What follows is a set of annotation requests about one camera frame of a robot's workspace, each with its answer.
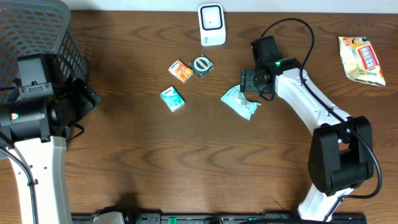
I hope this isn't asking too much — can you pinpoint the yellow snack bag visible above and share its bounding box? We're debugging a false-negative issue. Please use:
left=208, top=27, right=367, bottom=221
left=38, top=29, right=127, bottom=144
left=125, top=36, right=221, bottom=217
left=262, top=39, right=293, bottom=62
left=338, top=36, right=386, bottom=87

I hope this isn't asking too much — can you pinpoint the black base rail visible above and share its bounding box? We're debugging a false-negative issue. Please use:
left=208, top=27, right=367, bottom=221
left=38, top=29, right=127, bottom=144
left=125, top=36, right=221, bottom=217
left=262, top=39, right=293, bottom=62
left=71, top=207, right=368, bottom=224

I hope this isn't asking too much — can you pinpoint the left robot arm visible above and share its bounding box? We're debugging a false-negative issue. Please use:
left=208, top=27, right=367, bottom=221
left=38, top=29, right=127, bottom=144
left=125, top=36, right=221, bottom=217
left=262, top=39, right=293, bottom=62
left=1, top=54, right=101, bottom=223

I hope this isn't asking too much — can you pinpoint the dark grey plastic basket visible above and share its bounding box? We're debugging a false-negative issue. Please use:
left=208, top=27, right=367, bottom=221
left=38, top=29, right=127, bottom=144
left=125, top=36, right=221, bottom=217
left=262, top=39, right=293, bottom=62
left=1, top=0, right=91, bottom=104

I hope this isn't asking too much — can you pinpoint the teal Kleenex tissue packet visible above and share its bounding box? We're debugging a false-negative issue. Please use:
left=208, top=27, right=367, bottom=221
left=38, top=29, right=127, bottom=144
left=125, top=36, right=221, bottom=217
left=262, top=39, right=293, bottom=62
left=160, top=86, right=185, bottom=112

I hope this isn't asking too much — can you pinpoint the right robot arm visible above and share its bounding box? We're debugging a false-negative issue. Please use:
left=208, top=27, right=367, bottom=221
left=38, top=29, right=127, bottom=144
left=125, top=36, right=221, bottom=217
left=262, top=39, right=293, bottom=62
left=240, top=36, right=374, bottom=222

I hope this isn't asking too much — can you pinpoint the orange tissue packet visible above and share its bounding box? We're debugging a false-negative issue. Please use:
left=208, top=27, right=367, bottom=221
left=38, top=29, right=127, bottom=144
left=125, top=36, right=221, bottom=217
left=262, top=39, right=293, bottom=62
left=169, top=59, right=194, bottom=83

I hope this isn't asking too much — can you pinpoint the dark green round-logo packet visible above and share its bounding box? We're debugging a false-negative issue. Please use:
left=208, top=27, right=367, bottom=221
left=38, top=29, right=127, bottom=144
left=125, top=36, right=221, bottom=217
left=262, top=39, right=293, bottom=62
left=190, top=54, right=215, bottom=78

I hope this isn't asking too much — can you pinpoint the teal wipes packet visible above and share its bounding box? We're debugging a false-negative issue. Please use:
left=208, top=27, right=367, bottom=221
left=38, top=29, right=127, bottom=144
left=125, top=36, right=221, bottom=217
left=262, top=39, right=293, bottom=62
left=221, top=85, right=261, bottom=121

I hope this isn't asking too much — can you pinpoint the white barcode scanner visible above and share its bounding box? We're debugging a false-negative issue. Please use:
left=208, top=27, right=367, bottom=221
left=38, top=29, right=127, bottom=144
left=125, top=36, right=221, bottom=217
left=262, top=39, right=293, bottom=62
left=198, top=3, right=226, bottom=47

